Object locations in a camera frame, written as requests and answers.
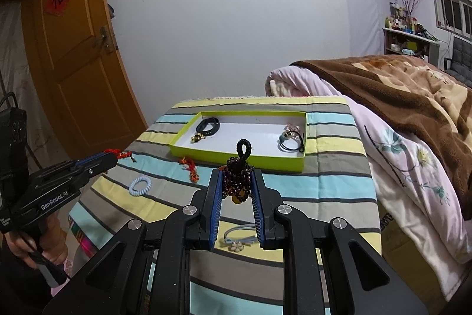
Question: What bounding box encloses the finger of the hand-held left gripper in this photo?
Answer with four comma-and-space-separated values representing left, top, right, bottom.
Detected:
78, 155, 119, 183
48, 152, 112, 178

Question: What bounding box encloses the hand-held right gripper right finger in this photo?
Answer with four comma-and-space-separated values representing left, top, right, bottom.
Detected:
251, 167, 430, 315

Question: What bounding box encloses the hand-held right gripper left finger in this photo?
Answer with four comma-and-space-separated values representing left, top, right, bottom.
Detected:
42, 167, 226, 315

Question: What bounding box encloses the red knotted cord bracelet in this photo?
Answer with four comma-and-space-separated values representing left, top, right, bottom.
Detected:
104, 149, 138, 164

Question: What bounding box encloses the dark bead bracelet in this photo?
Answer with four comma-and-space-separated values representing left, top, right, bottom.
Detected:
220, 139, 256, 205

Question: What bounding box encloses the red gold knotted bracelet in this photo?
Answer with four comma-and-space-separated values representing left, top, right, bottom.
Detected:
179, 157, 200, 185

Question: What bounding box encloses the green shallow box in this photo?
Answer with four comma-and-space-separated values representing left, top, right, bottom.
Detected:
170, 111, 308, 173

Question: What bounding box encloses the black hair tie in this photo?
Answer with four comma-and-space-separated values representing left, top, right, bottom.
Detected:
277, 131, 307, 154

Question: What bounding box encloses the black wristband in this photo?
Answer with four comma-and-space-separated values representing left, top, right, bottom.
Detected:
194, 117, 221, 138

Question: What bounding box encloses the person's left hand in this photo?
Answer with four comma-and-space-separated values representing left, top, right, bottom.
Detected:
5, 216, 69, 271

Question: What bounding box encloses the striped bed sheet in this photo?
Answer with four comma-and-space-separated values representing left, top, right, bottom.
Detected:
68, 95, 382, 315

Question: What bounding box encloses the wooden door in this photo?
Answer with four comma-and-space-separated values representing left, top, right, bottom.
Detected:
11, 0, 148, 159

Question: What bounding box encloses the metal door lock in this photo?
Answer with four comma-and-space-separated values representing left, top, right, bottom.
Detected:
99, 25, 116, 53

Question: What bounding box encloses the pink floral quilt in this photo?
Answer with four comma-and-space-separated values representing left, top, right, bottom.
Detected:
265, 65, 472, 301

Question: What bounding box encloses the cardboard box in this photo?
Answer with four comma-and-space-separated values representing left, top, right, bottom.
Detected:
380, 212, 447, 301

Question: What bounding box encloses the brown blanket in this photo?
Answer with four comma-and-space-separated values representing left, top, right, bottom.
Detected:
289, 55, 472, 221

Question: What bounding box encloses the shelf with bottles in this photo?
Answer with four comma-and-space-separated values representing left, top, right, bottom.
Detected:
383, 1, 441, 63

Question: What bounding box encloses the black chair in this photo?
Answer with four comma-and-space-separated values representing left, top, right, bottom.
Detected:
444, 36, 472, 83

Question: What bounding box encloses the window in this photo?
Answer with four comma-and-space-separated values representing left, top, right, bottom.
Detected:
432, 0, 472, 43

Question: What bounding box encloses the grey hair tie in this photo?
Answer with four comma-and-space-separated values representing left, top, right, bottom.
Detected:
224, 223, 258, 252

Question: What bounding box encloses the blue spiral hair tie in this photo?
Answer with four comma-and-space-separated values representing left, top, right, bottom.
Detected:
128, 178, 153, 197

